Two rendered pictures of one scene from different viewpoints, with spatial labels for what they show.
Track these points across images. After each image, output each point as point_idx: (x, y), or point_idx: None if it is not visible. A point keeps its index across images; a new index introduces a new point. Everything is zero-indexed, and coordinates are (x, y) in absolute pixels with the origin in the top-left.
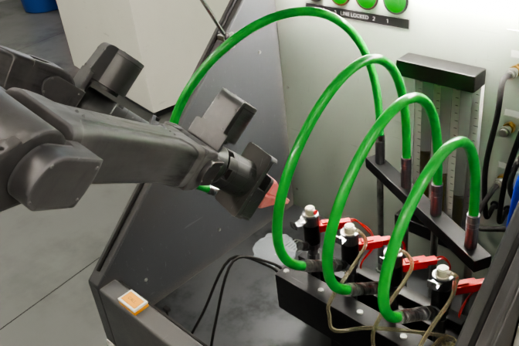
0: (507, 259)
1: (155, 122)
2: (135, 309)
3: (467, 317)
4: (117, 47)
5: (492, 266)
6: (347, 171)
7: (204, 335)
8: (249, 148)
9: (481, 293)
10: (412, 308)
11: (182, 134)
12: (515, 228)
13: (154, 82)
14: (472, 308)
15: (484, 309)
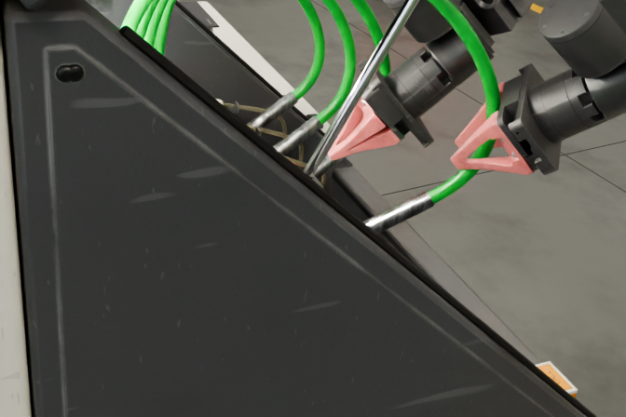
0: (206, 27)
1: (517, 94)
2: (547, 362)
3: (247, 71)
4: None
5: (214, 40)
6: None
7: None
8: (382, 81)
9: (231, 55)
10: (268, 110)
11: None
12: (184, 13)
13: None
14: (241, 65)
15: (238, 56)
